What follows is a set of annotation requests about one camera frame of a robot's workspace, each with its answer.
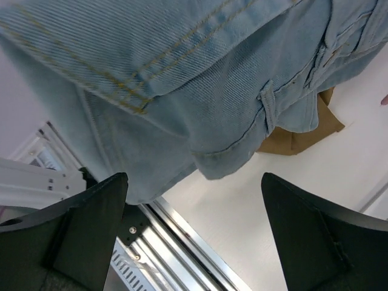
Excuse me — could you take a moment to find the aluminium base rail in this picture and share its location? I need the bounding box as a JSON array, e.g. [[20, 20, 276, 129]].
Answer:
[[109, 195, 252, 291]]

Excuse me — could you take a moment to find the light blue denim garment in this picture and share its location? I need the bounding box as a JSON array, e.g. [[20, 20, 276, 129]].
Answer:
[[1, 1, 387, 205]]

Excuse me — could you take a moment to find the brown skirt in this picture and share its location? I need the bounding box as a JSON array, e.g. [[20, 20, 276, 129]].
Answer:
[[257, 87, 345, 156]]

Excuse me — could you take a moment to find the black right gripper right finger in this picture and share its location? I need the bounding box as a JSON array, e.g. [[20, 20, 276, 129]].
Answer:
[[261, 173, 387, 290]]

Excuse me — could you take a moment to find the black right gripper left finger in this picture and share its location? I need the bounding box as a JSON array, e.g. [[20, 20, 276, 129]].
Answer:
[[1, 173, 128, 290]]

